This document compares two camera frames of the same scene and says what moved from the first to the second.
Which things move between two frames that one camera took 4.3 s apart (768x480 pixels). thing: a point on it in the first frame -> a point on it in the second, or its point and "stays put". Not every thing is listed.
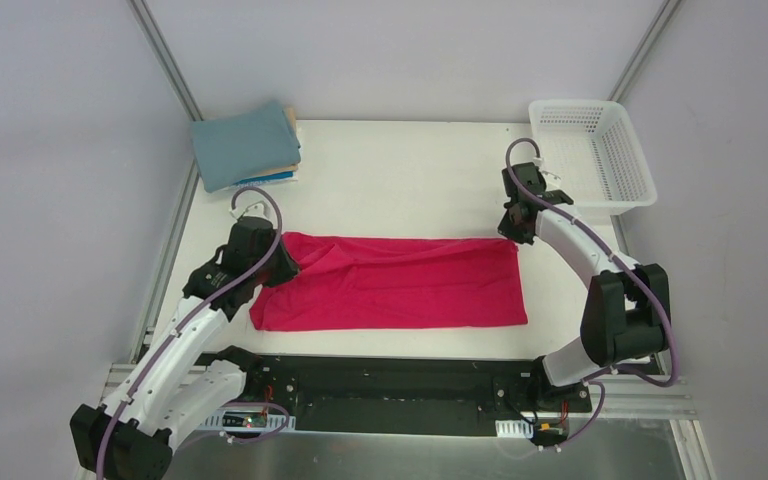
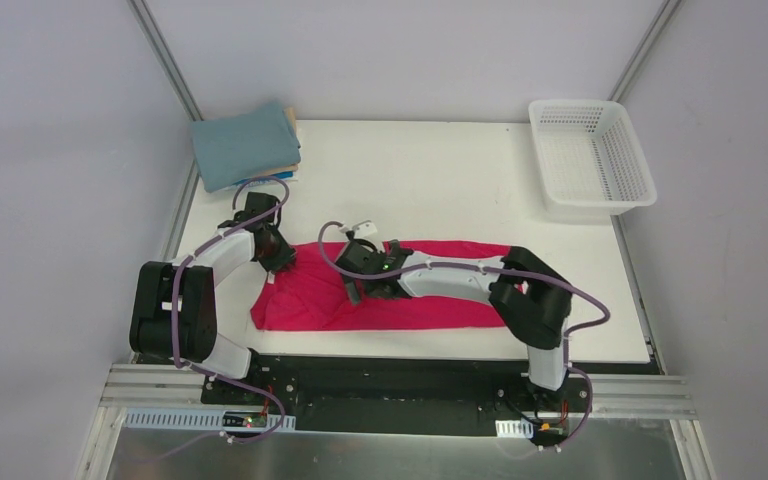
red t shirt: [349, 282] stays put
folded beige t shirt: [290, 118] stays put
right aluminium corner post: [643, 49] stays put
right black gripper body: [516, 225] -> [352, 283]
